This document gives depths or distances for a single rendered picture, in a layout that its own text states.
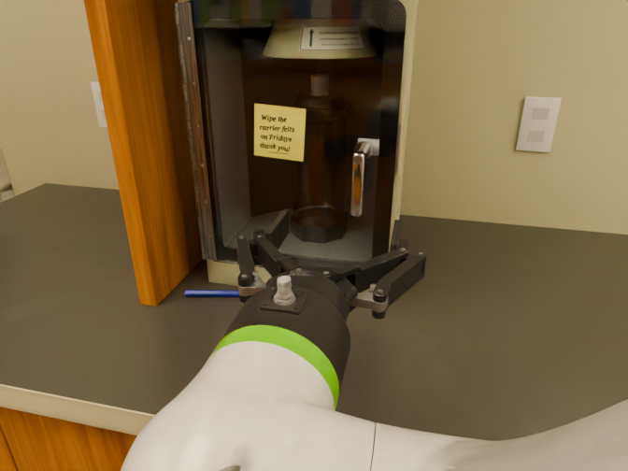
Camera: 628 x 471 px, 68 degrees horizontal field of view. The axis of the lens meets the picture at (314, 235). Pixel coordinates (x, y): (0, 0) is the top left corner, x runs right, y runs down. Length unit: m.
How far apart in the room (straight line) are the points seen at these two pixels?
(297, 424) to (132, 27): 0.60
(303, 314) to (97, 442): 0.50
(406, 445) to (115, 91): 0.58
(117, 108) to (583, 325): 0.75
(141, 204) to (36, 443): 0.38
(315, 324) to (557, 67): 0.89
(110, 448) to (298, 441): 0.55
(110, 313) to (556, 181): 0.94
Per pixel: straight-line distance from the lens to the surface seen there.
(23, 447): 0.88
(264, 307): 0.33
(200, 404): 0.25
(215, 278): 0.85
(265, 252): 0.48
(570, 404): 0.68
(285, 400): 0.26
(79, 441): 0.80
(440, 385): 0.65
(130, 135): 0.71
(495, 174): 1.15
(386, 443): 0.25
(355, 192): 0.64
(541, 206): 1.19
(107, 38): 0.70
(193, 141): 0.75
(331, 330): 0.33
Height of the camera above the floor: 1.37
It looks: 25 degrees down
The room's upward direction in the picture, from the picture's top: straight up
